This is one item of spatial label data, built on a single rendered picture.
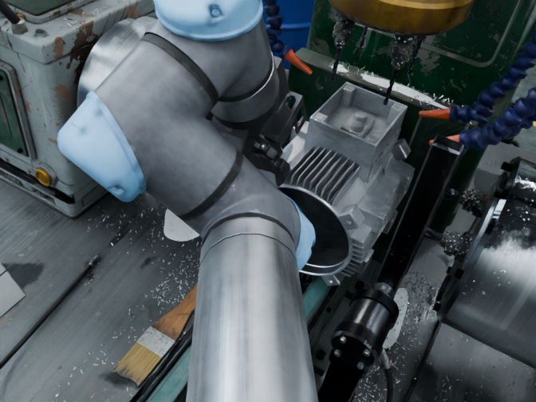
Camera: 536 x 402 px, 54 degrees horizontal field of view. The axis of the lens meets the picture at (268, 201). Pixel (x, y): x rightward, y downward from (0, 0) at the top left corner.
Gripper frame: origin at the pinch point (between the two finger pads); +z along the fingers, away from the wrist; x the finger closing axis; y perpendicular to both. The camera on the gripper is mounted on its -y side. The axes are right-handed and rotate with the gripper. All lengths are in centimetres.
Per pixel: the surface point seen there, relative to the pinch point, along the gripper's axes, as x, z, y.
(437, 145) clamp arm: -18.7, -14.7, 7.1
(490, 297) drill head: -30.9, 1.6, -0.5
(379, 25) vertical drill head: -7.5, -15.0, 17.7
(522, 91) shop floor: -35, 231, 185
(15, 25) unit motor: 41.6, -8.1, 3.6
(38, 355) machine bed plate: 21.7, 12.4, -35.7
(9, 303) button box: 14.4, -11.7, -27.3
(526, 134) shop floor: -45, 208, 144
